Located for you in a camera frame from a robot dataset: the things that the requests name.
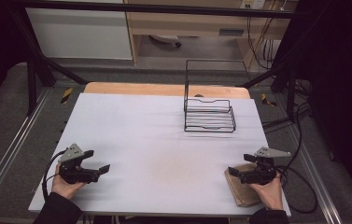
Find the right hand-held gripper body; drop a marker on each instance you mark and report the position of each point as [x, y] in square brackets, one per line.
[259, 177]

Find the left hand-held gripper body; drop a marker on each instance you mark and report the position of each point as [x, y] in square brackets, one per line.
[77, 175]

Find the brown towel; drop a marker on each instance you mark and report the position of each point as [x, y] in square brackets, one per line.
[242, 193]

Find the person's left hand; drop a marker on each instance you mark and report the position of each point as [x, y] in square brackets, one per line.
[63, 188]

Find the person's right hand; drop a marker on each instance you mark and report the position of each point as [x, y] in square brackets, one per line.
[271, 194]

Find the white table mat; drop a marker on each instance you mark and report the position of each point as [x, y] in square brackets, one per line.
[152, 155]

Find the yellow clamp on table edge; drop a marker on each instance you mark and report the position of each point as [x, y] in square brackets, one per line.
[66, 95]

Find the wooden table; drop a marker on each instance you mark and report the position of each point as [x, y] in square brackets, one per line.
[133, 88]

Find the white cabinet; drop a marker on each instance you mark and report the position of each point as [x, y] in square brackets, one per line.
[80, 34]

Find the office chair base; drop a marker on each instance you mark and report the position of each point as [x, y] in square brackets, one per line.
[166, 39]

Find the light wooden desk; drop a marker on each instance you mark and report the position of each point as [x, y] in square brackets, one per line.
[180, 23]

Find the white power outlet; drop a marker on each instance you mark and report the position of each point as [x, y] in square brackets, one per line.
[253, 3]

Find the aluminium rail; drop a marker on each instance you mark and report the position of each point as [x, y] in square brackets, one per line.
[5, 161]
[320, 183]

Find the black horizontal frame bar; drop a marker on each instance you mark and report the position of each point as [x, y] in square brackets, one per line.
[152, 8]

